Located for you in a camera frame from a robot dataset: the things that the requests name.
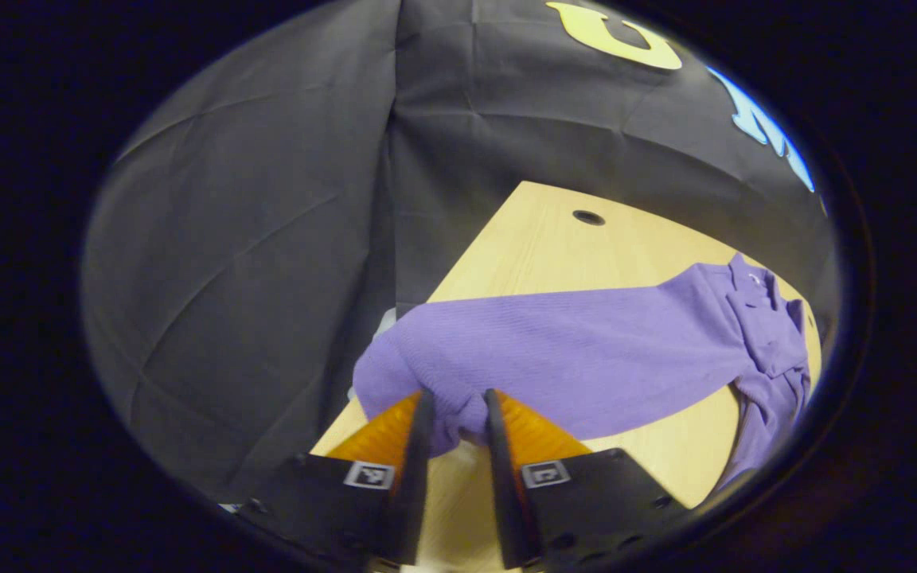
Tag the purple knit buttoned garment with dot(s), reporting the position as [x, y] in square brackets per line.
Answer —
[570, 350]

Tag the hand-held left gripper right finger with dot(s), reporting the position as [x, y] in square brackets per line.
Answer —
[502, 477]

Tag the black backdrop cloth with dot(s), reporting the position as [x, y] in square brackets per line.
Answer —
[267, 239]

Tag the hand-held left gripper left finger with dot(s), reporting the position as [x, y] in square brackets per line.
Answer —
[419, 477]

